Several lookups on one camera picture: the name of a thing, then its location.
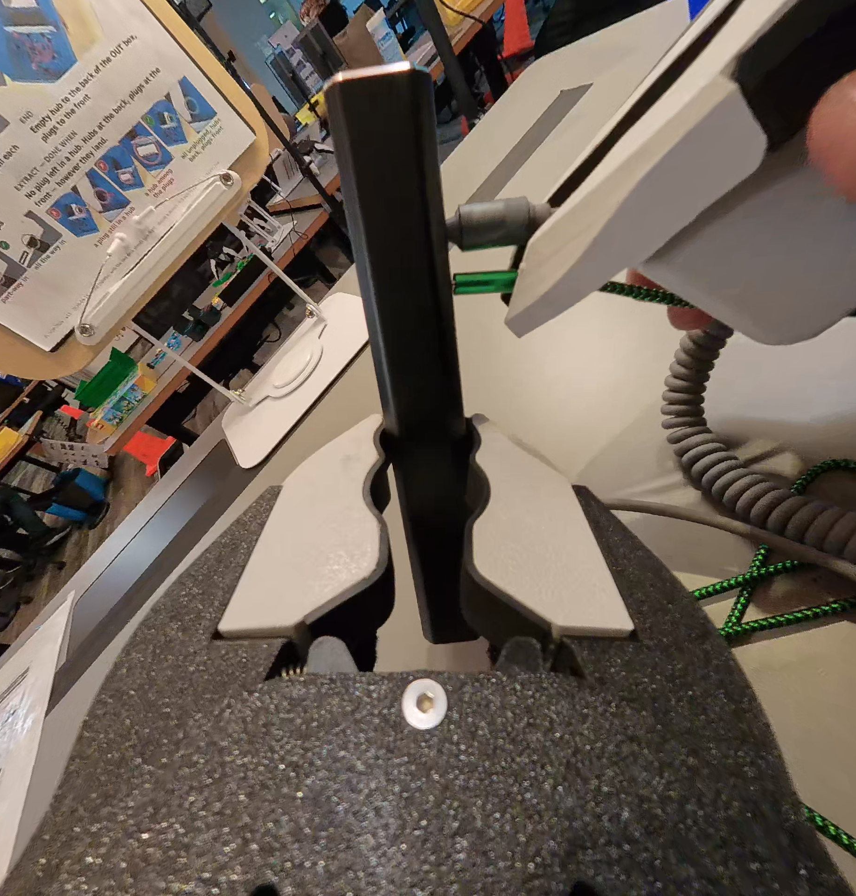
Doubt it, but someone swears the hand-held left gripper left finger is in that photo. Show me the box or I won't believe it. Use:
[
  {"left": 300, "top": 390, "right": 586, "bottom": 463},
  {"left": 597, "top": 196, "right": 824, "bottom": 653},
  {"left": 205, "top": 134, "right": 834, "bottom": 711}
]
[{"left": 218, "top": 413, "right": 395, "bottom": 648}]

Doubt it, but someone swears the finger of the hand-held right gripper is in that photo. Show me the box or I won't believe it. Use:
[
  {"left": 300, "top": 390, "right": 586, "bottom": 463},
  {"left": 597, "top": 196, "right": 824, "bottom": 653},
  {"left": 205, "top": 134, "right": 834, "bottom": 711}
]
[
  {"left": 552, "top": 0, "right": 801, "bottom": 205},
  {"left": 503, "top": 73, "right": 773, "bottom": 340}
]

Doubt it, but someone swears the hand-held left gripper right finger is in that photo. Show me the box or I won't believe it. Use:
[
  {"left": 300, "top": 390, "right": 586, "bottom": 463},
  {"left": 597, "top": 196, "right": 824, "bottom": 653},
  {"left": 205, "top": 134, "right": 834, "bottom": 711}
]
[{"left": 465, "top": 413, "right": 637, "bottom": 655}]

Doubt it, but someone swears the green braided cable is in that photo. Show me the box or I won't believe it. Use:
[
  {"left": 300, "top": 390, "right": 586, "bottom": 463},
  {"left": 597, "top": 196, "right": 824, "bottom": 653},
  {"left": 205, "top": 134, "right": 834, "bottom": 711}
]
[{"left": 453, "top": 269, "right": 856, "bottom": 870}]

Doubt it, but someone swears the grey cable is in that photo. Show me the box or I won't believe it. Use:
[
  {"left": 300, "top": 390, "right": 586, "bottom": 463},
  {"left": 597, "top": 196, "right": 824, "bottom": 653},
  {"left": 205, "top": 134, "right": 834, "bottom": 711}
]
[{"left": 444, "top": 198, "right": 856, "bottom": 597}]

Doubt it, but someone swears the black USB hub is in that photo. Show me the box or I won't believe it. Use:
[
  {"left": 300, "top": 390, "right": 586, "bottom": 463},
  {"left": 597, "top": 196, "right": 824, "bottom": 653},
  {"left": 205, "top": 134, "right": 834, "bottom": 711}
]
[{"left": 323, "top": 62, "right": 490, "bottom": 645}]

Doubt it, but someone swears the person's right hand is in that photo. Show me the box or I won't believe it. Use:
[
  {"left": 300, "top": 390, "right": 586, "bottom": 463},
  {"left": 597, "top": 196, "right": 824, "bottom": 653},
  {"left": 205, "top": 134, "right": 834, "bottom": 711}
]
[{"left": 806, "top": 66, "right": 856, "bottom": 205}]

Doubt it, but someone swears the red plastic stool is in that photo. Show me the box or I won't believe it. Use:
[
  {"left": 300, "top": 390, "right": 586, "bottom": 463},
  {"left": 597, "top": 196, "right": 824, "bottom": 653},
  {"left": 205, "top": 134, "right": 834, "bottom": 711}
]
[{"left": 123, "top": 430, "right": 178, "bottom": 478}]

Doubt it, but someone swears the green box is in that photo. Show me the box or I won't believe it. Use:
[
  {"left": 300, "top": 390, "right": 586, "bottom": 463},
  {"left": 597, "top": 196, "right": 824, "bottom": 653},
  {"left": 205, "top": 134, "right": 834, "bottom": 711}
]
[{"left": 74, "top": 346, "right": 140, "bottom": 414}]

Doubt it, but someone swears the paper sheet red label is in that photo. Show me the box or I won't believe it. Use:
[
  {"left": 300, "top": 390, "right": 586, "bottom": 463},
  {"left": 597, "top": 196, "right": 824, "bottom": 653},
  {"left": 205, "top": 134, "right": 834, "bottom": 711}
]
[{"left": 0, "top": 590, "right": 75, "bottom": 879}]

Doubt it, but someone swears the clear acrylic clip bar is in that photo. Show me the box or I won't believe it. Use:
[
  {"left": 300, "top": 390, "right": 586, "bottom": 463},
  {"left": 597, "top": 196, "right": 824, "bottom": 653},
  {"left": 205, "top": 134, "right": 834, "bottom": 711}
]
[{"left": 77, "top": 170, "right": 243, "bottom": 345}]

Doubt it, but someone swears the instruction sheet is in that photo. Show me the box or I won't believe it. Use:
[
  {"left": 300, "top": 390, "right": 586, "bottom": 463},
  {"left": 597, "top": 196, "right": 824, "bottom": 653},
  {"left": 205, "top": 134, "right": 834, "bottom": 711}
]
[{"left": 0, "top": 0, "right": 257, "bottom": 351}]

